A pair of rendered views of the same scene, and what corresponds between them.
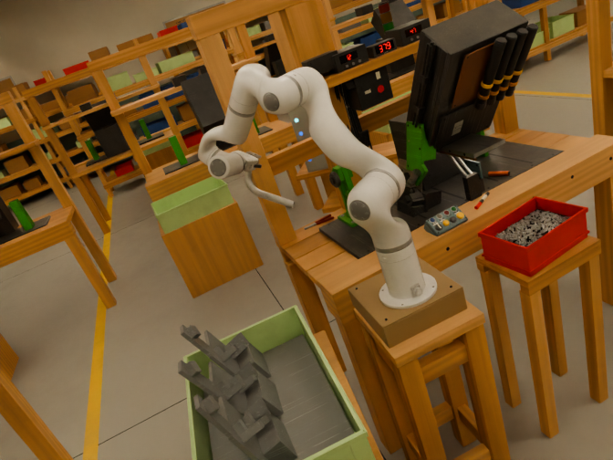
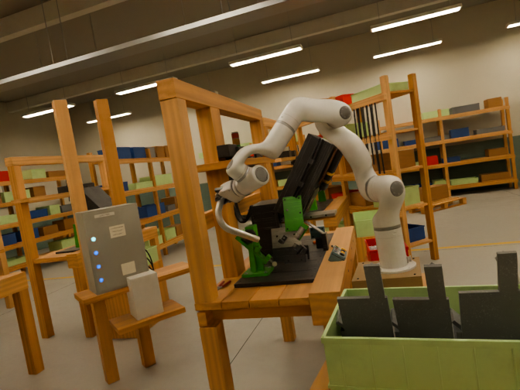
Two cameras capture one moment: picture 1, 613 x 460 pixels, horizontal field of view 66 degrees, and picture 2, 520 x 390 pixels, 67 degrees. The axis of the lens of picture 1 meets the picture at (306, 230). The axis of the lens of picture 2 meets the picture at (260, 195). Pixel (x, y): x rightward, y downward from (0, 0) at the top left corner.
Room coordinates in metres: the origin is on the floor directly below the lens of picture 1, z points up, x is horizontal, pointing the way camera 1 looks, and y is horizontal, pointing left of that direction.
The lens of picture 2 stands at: (0.85, 1.53, 1.48)
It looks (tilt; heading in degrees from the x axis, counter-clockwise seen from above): 4 degrees down; 301
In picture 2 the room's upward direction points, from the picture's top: 9 degrees counter-clockwise
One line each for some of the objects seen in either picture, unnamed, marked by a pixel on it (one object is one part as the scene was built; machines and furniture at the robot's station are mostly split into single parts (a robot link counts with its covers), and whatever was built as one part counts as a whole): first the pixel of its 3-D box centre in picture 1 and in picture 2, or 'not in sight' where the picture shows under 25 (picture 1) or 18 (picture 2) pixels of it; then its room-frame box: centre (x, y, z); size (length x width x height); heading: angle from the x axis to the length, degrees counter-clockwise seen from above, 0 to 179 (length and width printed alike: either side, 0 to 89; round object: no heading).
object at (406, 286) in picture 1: (400, 267); (391, 247); (1.28, -0.24, 1.02); 0.19 x 0.19 x 0.18
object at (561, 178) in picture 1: (483, 220); (339, 261); (1.72, -0.71, 0.82); 1.50 x 0.14 x 0.15; 105
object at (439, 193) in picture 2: not in sight; (430, 198); (2.08, -7.64, 0.22); 1.20 x 0.80 x 0.44; 53
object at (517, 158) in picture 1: (438, 192); (293, 254); (1.99, -0.64, 0.89); 1.10 x 0.42 x 0.02; 105
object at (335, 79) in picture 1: (377, 58); (239, 163); (2.24, -0.58, 1.52); 0.90 x 0.25 x 0.04; 105
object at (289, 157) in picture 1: (380, 116); (230, 210); (2.35, -0.55, 1.23); 1.30 x 0.05 x 0.09; 105
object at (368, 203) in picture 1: (378, 214); (387, 202); (1.27, -0.22, 1.24); 0.19 x 0.12 x 0.24; 138
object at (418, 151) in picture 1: (420, 144); (294, 212); (1.91, -0.59, 1.17); 0.13 x 0.12 x 0.20; 105
